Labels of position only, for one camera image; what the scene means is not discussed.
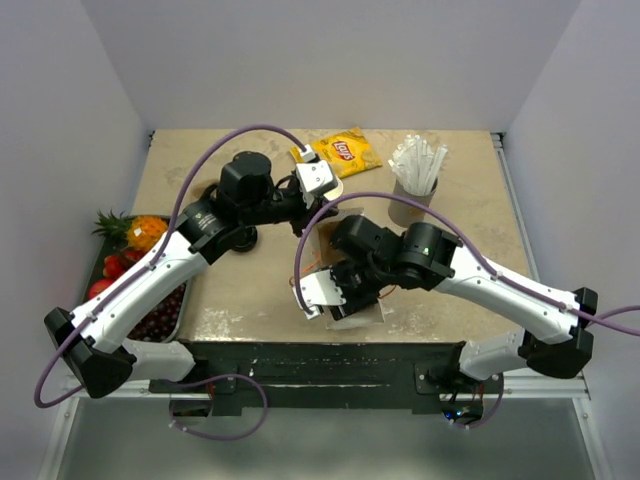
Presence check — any brown paper cup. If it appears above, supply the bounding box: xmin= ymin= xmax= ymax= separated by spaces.
xmin=324 ymin=179 xmax=344 ymax=201

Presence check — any small red fruits cluster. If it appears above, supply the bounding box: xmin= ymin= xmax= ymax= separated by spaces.
xmin=102 ymin=249 xmax=143 ymax=280

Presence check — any brown paper takeout bag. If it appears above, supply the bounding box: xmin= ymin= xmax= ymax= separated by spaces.
xmin=299 ymin=207 xmax=385 ymax=331

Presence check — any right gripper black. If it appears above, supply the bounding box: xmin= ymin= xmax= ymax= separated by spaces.
xmin=322 ymin=258 xmax=392 ymax=319

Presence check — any toy pineapple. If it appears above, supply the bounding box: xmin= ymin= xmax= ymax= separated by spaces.
xmin=92 ymin=211 xmax=168 ymax=253

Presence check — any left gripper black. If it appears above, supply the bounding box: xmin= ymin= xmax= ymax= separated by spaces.
xmin=242 ymin=181 xmax=339 ymax=238

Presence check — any grey straw holder cup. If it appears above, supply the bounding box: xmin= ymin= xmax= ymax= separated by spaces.
xmin=388 ymin=180 xmax=438 ymax=228

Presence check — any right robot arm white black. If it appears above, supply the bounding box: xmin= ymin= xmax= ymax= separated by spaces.
xmin=328 ymin=215 xmax=597 ymax=393

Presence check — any large red apple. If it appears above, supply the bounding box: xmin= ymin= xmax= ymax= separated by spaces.
xmin=87 ymin=278 xmax=115 ymax=300

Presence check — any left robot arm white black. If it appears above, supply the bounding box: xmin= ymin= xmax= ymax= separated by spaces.
xmin=45 ymin=151 xmax=338 ymax=398

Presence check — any yellow Lays chips bag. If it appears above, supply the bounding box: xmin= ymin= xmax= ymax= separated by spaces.
xmin=289 ymin=127 xmax=383 ymax=179

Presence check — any dark grapes bunch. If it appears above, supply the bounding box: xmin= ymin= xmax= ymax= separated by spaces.
xmin=127 ymin=283 xmax=187 ymax=343

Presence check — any grey fruit tray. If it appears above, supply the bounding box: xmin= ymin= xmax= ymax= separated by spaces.
xmin=84 ymin=212 xmax=186 ymax=343

